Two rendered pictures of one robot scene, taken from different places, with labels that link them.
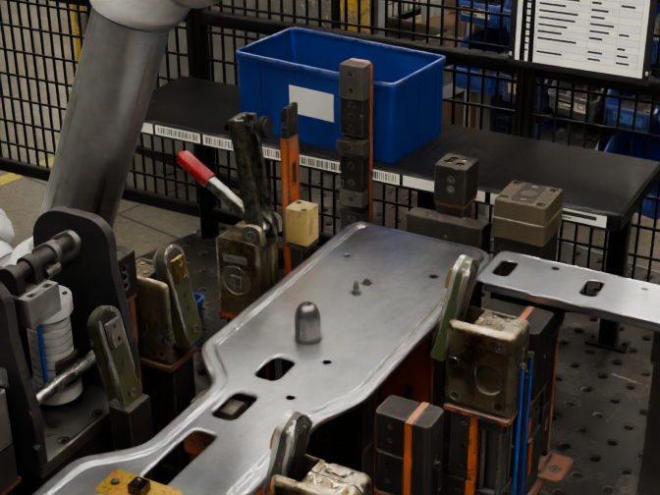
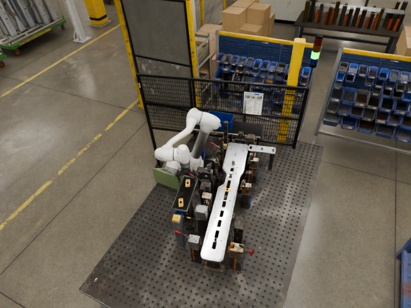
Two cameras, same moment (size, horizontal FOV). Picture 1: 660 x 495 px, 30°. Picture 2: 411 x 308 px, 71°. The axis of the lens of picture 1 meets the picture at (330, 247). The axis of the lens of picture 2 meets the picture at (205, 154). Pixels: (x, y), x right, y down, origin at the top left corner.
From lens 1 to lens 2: 1.71 m
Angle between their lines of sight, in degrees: 21
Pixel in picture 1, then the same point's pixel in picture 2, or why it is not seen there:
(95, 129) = (202, 143)
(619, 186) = (260, 130)
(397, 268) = (238, 150)
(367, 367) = (241, 167)
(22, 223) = (135, 121)
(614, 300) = (265, 150)
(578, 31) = (252, 109)
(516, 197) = (249, 137)
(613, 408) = (261, 156)
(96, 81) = (202, 139)
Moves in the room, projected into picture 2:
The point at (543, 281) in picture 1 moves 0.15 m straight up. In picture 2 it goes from (255, 148) to (257, 138)
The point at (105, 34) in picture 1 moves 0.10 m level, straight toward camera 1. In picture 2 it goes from (203, 134) to (208, 140)
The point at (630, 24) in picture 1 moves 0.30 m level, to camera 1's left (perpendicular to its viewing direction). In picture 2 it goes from (259, 109) to (233, 114)
